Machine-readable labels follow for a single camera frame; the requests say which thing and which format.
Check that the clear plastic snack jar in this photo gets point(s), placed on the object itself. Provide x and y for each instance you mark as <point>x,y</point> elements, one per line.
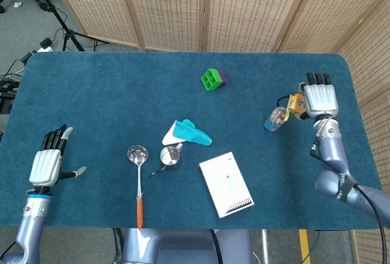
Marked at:
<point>274,122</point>

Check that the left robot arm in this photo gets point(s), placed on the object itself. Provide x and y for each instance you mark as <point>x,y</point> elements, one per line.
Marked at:
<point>32,224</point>

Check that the white paper scrap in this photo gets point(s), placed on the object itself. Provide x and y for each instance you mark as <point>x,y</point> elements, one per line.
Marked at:
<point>18,4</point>

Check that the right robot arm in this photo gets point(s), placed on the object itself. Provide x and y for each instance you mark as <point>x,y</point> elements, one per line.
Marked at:
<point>333,154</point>

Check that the teal and white cloth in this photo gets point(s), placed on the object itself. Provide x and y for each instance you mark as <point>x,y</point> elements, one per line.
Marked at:
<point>195,134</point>

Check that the purple toy block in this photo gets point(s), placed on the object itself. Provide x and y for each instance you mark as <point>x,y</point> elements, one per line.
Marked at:
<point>225,78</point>

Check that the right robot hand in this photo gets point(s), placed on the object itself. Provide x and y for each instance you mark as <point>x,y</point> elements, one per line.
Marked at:
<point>321,99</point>

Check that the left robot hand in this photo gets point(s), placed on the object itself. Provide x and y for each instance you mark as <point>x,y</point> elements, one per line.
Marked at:
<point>45,168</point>

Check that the grey robot torso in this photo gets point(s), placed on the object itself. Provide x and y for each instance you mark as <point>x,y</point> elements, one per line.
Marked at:
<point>182,245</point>

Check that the metal table leg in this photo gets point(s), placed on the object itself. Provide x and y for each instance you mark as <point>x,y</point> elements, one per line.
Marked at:
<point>265,245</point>

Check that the black tripod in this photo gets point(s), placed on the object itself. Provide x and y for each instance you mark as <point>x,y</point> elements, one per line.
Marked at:
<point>68,33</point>

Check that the yellow tape measure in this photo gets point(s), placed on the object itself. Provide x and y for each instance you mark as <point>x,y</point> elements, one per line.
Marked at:
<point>296,103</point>

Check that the green and purple block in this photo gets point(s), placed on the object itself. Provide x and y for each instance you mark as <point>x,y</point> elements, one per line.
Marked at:
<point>211,80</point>

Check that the white power strip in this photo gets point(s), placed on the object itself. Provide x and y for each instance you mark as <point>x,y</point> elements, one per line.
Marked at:
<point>45,44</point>

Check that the blue table mat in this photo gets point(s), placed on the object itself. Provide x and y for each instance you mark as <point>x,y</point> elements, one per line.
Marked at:
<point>91,108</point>

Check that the small steel measuring cup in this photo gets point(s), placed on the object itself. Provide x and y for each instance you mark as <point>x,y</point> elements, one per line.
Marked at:
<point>170,155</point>

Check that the white box with checker strip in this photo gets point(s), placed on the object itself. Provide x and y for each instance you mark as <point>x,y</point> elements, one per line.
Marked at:
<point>227,184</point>

